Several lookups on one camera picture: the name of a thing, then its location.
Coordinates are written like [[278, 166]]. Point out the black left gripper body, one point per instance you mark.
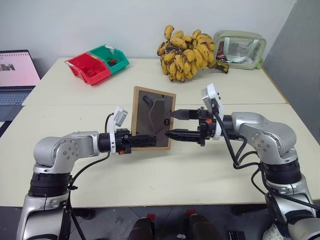
[[123, 142]]

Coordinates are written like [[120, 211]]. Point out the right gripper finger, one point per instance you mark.
[[185, 114], [185, 135]]

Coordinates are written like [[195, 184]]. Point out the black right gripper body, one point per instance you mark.
[[206, 127]]

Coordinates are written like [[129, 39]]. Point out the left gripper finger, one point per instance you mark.
[[143, 138], [143, 143]]

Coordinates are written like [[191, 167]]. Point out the wooden picture frame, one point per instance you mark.
[[145, 117]]

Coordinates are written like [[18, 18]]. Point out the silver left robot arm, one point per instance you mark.
[[62, 150]]

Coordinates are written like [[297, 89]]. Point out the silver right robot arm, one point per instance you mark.
[[270, 140]]

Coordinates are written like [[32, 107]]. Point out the yellow banana bunch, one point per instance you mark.
[[187, 57]]

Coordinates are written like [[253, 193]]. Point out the green plastic parts bin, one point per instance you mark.
[[117, 63]]

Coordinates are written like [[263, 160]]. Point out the clear green-rimmed container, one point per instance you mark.
[[240, 50]]

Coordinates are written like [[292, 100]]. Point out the red plastic parts bin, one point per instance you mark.
[[86, 66]]

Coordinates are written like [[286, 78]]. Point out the dark rounded shape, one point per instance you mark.
[[202, 228], [142, 228]]

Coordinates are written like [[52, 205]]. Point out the clear plastic bag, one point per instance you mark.
[[111, 48]]

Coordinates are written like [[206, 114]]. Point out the grey partition panel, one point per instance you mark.
[[297, 62]]

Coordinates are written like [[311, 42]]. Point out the white fuzzy object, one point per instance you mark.
[[272, 232]]

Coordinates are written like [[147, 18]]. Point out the open laptop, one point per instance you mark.
[[15, 72]]

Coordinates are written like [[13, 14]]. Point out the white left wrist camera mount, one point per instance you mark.
[[119, 116]]

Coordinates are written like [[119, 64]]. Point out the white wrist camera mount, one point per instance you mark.
[[211, 96], [119, 116]]

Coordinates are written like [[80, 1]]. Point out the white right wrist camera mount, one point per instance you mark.
[[211, 96]]

